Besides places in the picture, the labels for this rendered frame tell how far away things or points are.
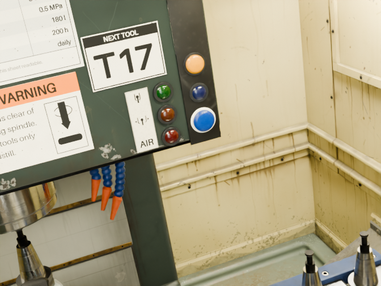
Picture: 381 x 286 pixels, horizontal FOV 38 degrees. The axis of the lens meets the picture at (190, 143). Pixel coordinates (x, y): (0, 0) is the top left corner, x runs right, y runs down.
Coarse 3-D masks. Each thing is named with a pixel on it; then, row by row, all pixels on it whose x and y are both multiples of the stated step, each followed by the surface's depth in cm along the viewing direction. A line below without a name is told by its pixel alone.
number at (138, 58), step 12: (120, 48) 69; (132, 48) 69; (144, 48) 70; (156, 48) 70; (120, 60) 69; (132, 60) 70; (144, 60) 70; (156, 60) 71; (120, 72) 70; (132, 72) 70; (144, 72) 71
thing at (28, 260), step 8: (16, 248) 95; (24, 248) 95; (32, 248) 96; (24, 256) 95; (32, 256) 96; (24, 264) 96; (32, 264) 96; (40, 264) 98; (24, 272) 96; (32, 272) 96; (40, 272) 97; (24, 280) 97
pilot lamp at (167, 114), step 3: (165, 108) 73; (168, 108) 73; (171, 108) 74; (162, 111) 73; (165, 111) 73; (168, 111) 73; (171, 111) 74; (162, 114) 73; (165, 114) 73; (168, 114) 73; (171, 114) 74; (174, 114) 74; (162, 117) 73; (165, 117) 73; (168, 117) 74; (171, 117) 74; (165, 120) 74; (168, 120) 74
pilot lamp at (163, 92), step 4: (160, 88) 72; (164, 88) 72; (168, 88) 72; (156, 92) 72; (160, 92) 72; (164, 92) 72; (168, 92) 72; (160, 96) 72; (164, 96) 72; (168, 96) 73
